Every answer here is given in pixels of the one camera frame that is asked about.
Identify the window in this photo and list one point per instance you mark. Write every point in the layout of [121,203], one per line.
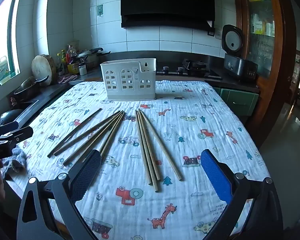
[0,30]

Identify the green wall hook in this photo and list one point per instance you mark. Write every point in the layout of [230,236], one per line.
[100,8]

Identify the dark rice cooker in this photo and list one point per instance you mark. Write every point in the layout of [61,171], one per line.
[240,65]

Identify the black range hood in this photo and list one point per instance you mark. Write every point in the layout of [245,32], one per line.
[165,5]

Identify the pink rag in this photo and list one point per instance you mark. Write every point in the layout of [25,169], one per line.
[67,78]

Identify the green-cap bottle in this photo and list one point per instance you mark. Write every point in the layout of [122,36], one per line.
[63,57]

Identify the yellow-label oil bottle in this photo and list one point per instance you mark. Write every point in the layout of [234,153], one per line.
[73,67]

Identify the round wooden cutting board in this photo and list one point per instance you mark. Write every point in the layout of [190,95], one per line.
[41,67]

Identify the stacked metal pans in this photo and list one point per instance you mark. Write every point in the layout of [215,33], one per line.
[90,53]

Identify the clear glass bottle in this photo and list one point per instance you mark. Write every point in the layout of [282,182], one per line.
[59,62]

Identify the black gas stove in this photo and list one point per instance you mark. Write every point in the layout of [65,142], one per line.
[170,70]

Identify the white plastic jug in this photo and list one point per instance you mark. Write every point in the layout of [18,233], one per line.
[3,70]

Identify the white animal-print cloth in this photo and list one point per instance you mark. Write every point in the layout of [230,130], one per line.
[190,105]

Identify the black wok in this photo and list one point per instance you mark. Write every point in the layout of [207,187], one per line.
[11,115]

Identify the grey rag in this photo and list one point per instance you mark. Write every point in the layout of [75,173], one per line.
[15,157]

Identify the light bamboo chopstick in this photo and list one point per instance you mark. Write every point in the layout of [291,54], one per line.
[162,145]
[147,152]
[143,147]
[150,145]

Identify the small white jar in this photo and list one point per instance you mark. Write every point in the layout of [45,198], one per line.
[82,70]

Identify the green base cabinet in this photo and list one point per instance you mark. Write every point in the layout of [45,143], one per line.
[240,102]

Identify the wooden glass-door cabinet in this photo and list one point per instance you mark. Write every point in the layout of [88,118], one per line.
[242,17]

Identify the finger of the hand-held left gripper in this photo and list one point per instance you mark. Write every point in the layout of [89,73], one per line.
[22,133]
[8,126]

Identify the white plastic utensil holder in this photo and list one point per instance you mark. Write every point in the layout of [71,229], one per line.
[127,90]

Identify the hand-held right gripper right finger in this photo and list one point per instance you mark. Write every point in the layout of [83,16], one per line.
[216,177]

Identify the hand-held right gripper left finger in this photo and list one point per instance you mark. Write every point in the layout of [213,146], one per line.
[86,175]

